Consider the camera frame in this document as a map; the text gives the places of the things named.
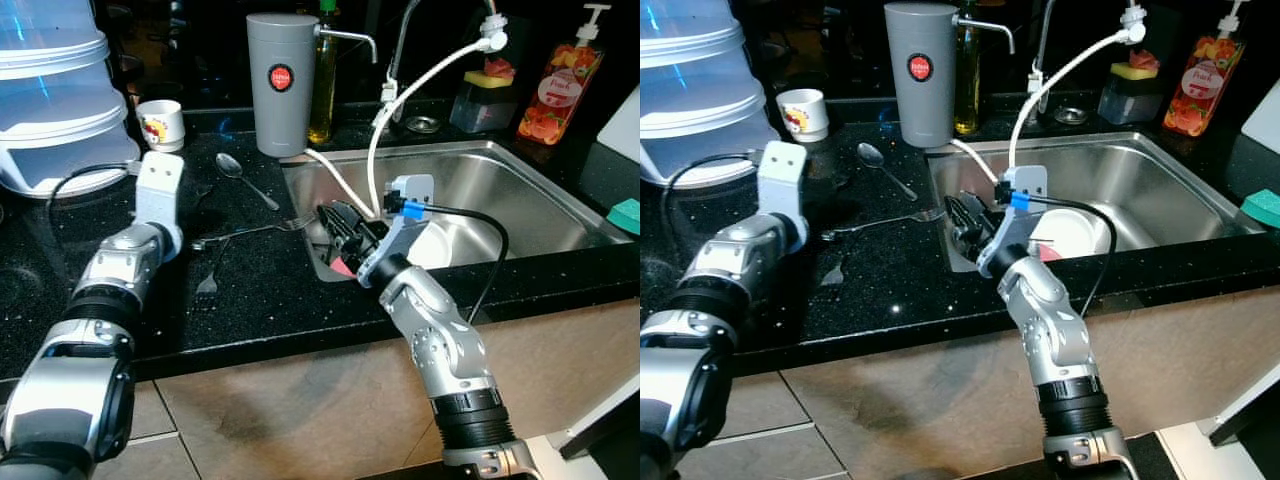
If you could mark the olive oil glass bottle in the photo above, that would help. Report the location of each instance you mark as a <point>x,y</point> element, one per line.
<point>966,85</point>
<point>323,95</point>

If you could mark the yellow sponge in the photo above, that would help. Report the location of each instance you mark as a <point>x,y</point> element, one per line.
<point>482,77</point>
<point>1128,71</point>

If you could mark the round chrome sink deck fitting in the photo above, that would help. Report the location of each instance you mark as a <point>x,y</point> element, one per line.
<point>1070,115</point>
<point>422,124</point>

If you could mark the white cup with cartoon print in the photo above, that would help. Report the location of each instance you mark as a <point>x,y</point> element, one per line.
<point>162,125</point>
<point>805,115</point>

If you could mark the silver metal fork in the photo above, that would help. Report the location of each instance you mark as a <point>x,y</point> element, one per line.
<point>250,232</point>
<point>880,226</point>

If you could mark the red plastic item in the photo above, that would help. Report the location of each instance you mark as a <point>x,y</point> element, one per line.
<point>341,268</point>
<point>1048,252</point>

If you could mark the white and dark cabinet door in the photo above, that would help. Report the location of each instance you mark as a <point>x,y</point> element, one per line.
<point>1250,405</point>
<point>600,420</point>

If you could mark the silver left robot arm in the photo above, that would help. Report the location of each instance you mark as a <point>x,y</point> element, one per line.
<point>80,350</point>
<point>700,330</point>

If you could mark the stainless steel sink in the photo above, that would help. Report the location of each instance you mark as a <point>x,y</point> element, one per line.
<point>520,195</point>
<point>1160,185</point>

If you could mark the clear soap dispenser sponge holder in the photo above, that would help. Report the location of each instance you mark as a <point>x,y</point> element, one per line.
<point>1125,100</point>
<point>480,110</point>

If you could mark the chrome sink faucet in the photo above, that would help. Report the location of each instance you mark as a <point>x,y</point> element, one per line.
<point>1042,60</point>
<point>400,50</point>

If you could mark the silver metal spoon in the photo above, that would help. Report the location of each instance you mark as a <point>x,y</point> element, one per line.
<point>870,155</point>
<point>232,166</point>

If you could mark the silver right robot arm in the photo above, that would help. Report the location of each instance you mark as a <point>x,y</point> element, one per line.
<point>1060,340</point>
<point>445,350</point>

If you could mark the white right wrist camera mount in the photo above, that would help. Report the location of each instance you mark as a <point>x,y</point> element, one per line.
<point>1025,190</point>
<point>410,195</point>

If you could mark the stacked translucent plastic water container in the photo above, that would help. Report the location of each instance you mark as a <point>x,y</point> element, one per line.
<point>700,100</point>
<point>55,110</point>

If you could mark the peach dish soap pump bottle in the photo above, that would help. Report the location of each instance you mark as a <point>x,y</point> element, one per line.
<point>560,100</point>
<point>1200,95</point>

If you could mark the white board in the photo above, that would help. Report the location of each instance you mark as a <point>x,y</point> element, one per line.
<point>625,125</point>
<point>1265,115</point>

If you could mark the grey canister with red label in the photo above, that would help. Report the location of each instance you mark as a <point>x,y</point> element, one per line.
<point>922,100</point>
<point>282,110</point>

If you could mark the white plate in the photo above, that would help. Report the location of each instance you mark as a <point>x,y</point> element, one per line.
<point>435,245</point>
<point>1080,232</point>

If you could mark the chrome curved tap spout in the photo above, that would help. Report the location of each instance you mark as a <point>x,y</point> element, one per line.
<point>352,36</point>
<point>995,26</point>

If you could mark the green sponge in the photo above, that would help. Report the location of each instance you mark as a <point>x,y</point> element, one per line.
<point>1262,208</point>
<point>626,216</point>

